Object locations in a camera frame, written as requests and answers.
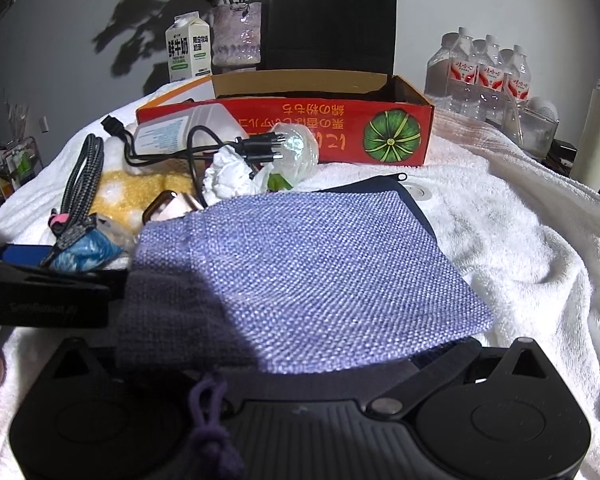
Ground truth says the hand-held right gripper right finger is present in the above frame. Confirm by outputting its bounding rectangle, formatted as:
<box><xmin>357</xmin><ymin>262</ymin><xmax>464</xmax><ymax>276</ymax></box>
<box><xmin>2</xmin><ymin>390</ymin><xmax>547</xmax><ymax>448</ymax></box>
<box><xmin>367</xmin><ymin>337</ymin><xmax>556</xmax><ymax>417</ymax></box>

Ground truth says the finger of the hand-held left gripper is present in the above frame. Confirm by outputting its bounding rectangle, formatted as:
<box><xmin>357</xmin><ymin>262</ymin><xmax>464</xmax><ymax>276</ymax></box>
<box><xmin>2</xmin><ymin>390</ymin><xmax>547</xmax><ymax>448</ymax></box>
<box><xmin>10</xmin><ymin>267</ymin><xmax>128</xmax><ymax>292</ymax></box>
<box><xmin>0</xmin><ymin>243</ymin><xmax>56</xmax><ymax>273</ymax></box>

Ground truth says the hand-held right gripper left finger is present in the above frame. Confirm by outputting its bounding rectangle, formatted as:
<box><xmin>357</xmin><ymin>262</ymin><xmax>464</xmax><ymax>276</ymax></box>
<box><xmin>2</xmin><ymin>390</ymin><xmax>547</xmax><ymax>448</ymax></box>
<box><xmin>50</xmin><ymin>337</ymin><xmax>118</xmax><ymax>386</ymax></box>

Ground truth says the blue patterned packet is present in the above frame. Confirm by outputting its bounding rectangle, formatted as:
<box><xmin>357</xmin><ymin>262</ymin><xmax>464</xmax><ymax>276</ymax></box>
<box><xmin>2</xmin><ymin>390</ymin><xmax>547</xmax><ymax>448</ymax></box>
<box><xmin>47</xmin><ymin>227</ymin><xmax>131</xmax><ymax>272</ymax></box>

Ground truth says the yellow white plush toy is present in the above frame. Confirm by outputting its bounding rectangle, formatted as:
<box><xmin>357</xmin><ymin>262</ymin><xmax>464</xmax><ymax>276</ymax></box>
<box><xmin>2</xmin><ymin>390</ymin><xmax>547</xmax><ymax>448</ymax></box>
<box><xmin>87</xmin><ymin>132</ymin><xmax>204</xmax><ymax>231</ymax></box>

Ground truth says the pale gold small bottle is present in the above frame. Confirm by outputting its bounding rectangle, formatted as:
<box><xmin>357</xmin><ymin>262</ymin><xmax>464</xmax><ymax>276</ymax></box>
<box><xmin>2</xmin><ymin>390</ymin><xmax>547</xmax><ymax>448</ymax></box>
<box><xmin>142</xmin><ymin>189</ymin><xmax>206</xmax><ymax>224</ymax></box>

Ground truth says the purple burlap drawstring pouch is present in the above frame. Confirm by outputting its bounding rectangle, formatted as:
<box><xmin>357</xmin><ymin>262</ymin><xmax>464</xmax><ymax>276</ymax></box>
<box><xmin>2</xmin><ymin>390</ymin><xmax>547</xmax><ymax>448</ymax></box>
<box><xmin>114</xmin><ymin>189</ymin><xmax>496</xmax><ymax>476</ymax></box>

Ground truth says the navy zip case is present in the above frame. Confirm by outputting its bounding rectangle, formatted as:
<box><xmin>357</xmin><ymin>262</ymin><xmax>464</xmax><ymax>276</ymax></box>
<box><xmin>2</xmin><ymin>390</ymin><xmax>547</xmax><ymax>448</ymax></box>
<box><xmin>300</xmin><ymin>172</ymin><xmax>438</xmax><ymax>241</ymax></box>

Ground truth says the white plastic jar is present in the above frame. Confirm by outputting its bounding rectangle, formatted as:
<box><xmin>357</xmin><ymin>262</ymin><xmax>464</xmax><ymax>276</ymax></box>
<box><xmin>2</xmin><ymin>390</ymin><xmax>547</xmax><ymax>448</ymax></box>
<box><xmin>132</xmin><ymin>105</ymin><xmax>248</xmax><ymax>157</ymax></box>

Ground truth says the white round disc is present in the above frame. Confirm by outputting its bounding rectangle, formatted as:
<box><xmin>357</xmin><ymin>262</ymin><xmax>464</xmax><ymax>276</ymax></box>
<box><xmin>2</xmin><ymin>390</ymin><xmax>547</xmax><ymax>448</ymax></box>
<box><xmin>405</xmin><ymin>183</ymin><xmax>434</xmax><ymax>204</ymax></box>

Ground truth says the black charging cable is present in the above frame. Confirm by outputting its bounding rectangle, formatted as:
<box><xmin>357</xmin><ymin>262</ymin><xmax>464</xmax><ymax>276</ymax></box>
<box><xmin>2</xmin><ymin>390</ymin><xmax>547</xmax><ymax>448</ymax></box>
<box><xmin>102</xmin><ymin>115</ymin><xmax>284</xmax><ymax>196</ymax></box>

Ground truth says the clear plastic ball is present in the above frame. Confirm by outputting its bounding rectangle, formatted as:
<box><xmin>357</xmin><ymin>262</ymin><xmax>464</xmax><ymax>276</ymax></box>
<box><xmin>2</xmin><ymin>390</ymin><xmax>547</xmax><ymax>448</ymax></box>
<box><xmin>270</xmin><ymin>122</ymin><xmax>322</xmax><ymax>184</ymax></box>

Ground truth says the red cardboard box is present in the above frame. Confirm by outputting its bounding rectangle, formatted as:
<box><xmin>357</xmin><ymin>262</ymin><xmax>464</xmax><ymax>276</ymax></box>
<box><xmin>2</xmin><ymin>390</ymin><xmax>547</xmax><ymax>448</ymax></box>
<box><xmin>136</xmin><ymin>72</ymin><xmax>437</xmax><ymax>167</ymax></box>

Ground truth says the white towel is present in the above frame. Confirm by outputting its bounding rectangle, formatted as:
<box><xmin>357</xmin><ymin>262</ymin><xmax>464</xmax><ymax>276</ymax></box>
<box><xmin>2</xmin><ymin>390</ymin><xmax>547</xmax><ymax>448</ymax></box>
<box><xmin>0</xmin><ymin>80</ymin><xmax>600</xmax><ymax>480</ymax></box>

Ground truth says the crumpled white paper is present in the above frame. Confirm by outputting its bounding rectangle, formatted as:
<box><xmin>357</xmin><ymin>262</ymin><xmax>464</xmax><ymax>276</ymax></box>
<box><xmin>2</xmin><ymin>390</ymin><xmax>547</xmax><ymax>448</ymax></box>
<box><xmin>202</xmin><ymin>152</ymin><xmax>262</xmax><ymax>206</ymax></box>

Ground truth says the white milk carton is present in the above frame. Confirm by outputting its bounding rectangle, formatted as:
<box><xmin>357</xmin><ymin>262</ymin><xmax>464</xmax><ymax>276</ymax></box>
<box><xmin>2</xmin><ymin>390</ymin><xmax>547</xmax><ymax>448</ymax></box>
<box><xmin>165</xmin><ymin>12</ymin><xmax>214</xmax><ymax>84</ymax></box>

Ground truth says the purple glass vase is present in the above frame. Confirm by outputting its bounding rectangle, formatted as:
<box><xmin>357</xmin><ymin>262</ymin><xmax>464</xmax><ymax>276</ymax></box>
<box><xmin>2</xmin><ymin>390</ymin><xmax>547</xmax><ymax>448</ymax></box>
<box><xmin>211</xmin><ymin>2</ymin><xmax>263</xmax><ymax>67</ymax></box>

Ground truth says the white roll of film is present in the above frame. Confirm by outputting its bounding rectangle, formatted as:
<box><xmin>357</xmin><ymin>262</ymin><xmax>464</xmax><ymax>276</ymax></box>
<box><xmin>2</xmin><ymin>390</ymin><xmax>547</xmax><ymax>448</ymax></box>
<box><xmin>570</xmin><ymin>79</ymin><xmax>600</xmax><ymax>192</ymax></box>

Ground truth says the pack of water bottles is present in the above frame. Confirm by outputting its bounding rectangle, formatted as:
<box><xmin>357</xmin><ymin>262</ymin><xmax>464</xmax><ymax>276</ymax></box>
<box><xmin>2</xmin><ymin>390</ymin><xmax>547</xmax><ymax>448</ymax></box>
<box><xmin>425</xmin><ymin>26</ymin><xmax>534</xmax><ymax>121</ymax></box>

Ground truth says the black paper bag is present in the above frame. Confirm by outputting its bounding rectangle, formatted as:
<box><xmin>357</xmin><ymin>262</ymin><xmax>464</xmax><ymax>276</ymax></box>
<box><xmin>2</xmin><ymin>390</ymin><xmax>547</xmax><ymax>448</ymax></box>
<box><xmin>264</xmin><ymin>0</ymin><xmax>399</xmax><ymax>76</ymax></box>

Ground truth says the grey braided cable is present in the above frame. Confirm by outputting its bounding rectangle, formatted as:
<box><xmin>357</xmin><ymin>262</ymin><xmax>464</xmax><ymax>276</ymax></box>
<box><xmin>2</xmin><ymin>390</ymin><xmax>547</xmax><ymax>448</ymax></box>
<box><xmin>40</xmin><ymin>135</ymin><xmax>106</xmax><ymax>267</ymax></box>

